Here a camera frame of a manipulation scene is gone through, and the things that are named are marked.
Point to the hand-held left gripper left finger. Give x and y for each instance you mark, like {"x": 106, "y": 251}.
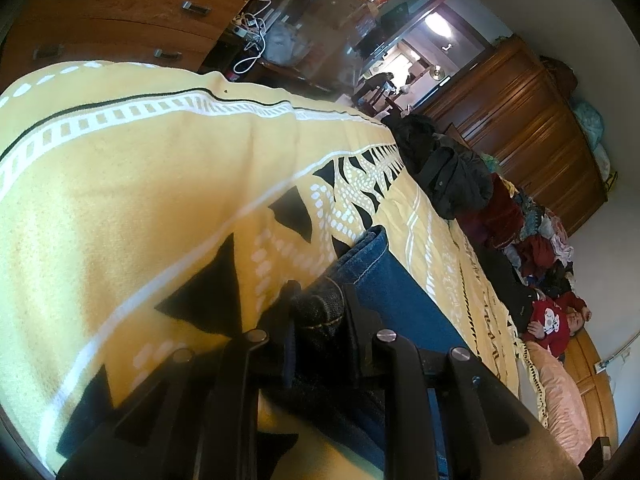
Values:
{"x": 288, "y": 345}

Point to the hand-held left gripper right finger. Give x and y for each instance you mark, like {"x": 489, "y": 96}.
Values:
{"x": 356, "y": 340}

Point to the blue denim jeans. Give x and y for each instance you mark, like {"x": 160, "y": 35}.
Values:
{"x": 395, "y": 290}

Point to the black cloth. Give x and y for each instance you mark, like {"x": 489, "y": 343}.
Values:
{"x": 510, "y": 287}

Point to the black jacket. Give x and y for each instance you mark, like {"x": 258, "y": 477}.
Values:
{"x": 450, "y": 175}

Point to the pile of clothes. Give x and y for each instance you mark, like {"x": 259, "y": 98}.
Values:
{"x": 530, "y": 230}

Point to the yellow patterned blanket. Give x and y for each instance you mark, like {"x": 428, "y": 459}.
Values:
{"x": 125, "y": 210}

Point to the pink pillow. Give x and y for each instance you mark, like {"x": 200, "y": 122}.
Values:
{"x": 562, "y": 400}

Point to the wooden headboard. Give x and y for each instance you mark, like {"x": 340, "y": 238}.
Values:
{"x": 597, "y": 395}

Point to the brown wooden wardrobe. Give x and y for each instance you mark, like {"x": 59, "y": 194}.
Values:
{"x": 525, "y": 125}

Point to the white plastic bag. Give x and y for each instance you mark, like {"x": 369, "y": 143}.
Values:
{"x": 282, "y": 45}

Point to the grey door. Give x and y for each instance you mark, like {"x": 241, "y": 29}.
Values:
{"x": 450, "y": 45}

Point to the white power strip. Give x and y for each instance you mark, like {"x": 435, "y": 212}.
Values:
{"x": 246, "y": 30}

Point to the teal bag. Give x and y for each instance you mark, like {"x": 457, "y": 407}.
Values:
{"x": 591, "y": 117}

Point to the brown bag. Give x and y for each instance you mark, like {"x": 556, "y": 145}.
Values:
{"x": 560, "y": 72}

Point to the wooden dresser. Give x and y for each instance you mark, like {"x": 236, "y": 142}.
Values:
{"x": 125, "y": 5}

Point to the wall socket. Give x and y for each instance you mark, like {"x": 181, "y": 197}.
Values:
{"x": 601, "y": 366}

